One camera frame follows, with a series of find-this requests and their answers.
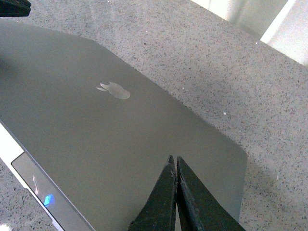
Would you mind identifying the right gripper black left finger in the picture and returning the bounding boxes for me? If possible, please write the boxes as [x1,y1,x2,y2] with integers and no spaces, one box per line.
[128,156,177,231]

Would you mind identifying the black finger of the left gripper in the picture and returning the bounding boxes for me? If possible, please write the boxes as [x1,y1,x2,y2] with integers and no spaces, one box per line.
[0,0,31,17]

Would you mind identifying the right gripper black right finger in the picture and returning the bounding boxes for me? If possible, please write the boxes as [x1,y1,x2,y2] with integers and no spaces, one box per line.
[177,156,244,231]

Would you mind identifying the grey laptop computer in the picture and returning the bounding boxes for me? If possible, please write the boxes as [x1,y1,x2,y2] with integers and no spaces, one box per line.
[0,19,247,231]

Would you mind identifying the white pleated curtain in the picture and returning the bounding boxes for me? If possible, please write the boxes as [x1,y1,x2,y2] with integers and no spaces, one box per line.
[196,0,308,66]

